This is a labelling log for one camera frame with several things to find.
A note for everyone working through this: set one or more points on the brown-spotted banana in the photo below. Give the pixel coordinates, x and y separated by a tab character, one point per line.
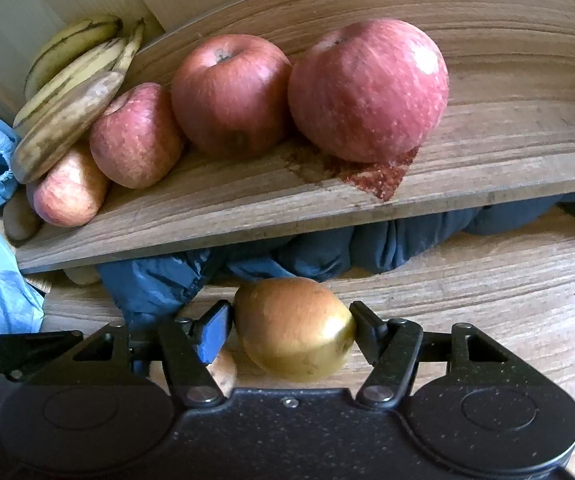
62	125

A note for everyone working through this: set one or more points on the orange cherry tomato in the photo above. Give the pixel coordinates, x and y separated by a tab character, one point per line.
223	372

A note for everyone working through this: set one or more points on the dark blue cloth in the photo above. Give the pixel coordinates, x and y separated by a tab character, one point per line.
317	255

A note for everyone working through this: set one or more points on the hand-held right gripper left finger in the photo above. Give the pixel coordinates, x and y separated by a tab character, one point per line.
215	335

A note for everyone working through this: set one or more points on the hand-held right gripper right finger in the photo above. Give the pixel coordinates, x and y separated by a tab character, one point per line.
367	332

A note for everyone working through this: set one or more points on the yellow-green pear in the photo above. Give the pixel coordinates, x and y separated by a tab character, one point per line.
295	330

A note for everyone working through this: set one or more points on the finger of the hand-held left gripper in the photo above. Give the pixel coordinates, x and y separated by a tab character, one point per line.
27	352

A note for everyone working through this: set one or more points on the wooden desk shelf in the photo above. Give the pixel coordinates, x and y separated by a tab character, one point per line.
517	110

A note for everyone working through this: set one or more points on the brown kiwi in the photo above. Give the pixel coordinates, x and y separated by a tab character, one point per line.
19	217

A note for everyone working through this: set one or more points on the yellowish red apple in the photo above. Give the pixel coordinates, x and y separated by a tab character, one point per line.
69	187

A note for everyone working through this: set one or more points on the yellow banana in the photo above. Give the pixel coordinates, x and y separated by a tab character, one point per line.
130	45
62	42
77	72

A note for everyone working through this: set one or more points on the tan wooden piece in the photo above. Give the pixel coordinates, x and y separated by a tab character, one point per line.
82	276

